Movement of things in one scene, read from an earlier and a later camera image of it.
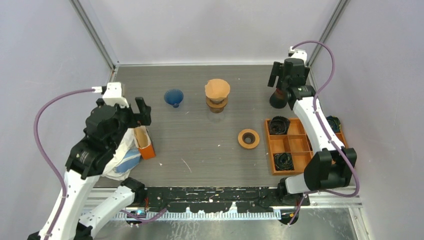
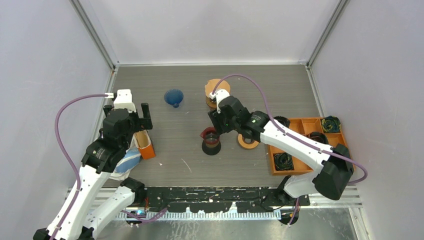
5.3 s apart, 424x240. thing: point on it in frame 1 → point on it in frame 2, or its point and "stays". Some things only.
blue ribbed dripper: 173,97 stays
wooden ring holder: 248,138 stays
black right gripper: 277,70 → 217,119
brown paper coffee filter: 216,89 stays
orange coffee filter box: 143,141 stays
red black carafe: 279,99 → 211,144
